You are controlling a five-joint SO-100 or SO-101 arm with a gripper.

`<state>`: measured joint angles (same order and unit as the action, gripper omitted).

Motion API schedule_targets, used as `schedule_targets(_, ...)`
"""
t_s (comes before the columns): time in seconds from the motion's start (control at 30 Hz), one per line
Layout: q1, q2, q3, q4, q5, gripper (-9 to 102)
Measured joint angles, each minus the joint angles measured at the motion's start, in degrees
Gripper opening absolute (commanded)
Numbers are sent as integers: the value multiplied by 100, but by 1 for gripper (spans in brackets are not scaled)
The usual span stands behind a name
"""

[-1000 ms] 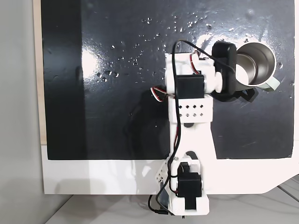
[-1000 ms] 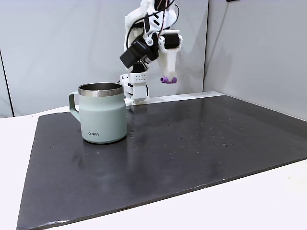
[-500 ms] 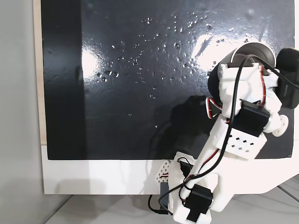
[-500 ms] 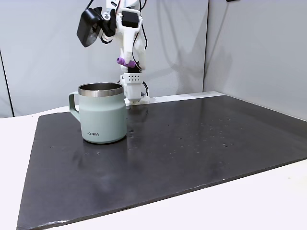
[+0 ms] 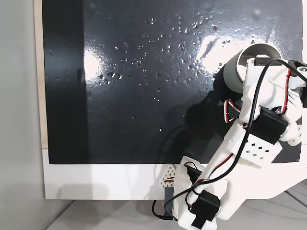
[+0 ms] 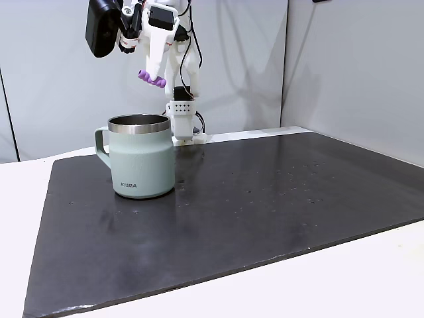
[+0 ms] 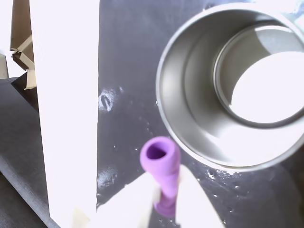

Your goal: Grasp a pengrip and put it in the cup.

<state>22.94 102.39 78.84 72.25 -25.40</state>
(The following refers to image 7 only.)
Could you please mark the brown cardboard box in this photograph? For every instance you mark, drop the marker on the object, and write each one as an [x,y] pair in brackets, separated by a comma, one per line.
[22,35]

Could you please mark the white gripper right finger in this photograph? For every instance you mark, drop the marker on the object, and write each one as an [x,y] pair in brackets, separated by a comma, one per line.
[194,206]

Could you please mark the purple ribbed pen grip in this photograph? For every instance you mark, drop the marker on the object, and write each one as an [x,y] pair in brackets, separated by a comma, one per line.
[166,166]

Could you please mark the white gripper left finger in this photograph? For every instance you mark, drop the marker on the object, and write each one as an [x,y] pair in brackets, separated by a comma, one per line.
[128,204]

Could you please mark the black glossy table mat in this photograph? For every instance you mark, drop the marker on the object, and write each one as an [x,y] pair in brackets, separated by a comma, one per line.
[130,59]

